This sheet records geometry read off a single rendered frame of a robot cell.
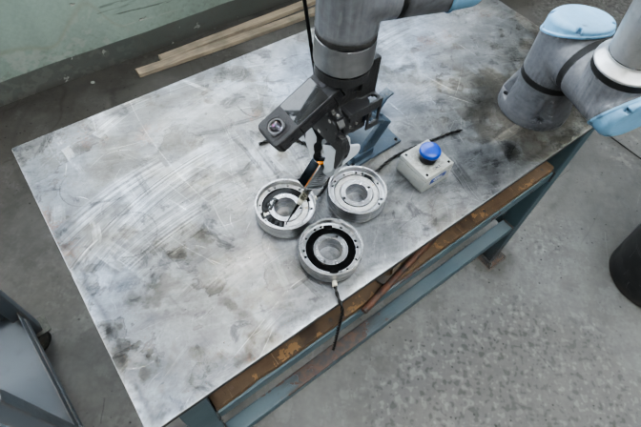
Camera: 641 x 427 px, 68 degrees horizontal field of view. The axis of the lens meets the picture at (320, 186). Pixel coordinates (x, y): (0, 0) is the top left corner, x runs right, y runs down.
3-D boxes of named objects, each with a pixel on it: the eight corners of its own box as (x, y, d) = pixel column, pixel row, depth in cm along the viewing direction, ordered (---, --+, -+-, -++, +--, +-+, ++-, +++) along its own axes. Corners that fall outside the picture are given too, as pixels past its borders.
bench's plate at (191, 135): (151, 437, 65) (148, 436, 63) (15, 154, 92) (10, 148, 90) (635, 100, 111) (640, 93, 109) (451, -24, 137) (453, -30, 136)
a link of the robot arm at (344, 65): (341, 61, 53) (298, 23, 56) (338, 91, 56) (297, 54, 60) (391, 37, 55) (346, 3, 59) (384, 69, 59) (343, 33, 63)
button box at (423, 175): (421, 193, 89) (427, 178, 85) (396, 169, 92) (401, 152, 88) (451, 174, 92) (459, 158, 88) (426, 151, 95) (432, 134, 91)
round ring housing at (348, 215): (366, 235, 83) (370, 224, 80) (315, 208, 86) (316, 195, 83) (392, 194, 89) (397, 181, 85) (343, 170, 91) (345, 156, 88)
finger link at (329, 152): (362, 172, 76) (367, 131, 69) (334, 191, 73) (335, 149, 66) (350, 161, 77) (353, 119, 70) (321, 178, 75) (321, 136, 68)
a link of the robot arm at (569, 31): (560, 48, 101) (592, -11, 90) (599, 91, 94) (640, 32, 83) (511, 56, 99) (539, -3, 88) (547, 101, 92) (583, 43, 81)
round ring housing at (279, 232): (270, 251, 80) (270, 238, 77) (246, 204, 86) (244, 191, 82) (325, 227, 84) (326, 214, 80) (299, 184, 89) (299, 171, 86)
